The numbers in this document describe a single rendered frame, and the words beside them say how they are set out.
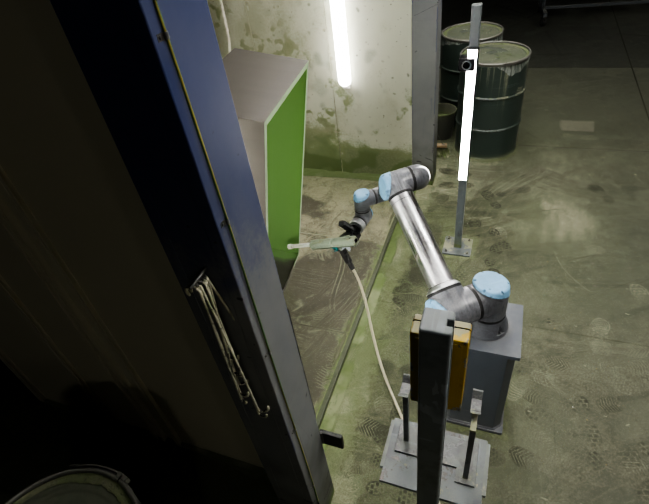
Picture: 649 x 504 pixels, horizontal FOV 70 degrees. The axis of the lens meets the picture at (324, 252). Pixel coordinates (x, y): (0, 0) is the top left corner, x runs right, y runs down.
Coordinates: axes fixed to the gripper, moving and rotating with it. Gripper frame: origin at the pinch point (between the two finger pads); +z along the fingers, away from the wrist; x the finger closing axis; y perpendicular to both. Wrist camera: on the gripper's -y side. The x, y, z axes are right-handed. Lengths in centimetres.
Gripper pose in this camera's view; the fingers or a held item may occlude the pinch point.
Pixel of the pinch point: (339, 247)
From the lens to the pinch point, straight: 252.2
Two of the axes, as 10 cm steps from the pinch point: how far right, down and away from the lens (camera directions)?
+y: 4.3, 7.7, 4.7
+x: -7.9, 0.7, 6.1
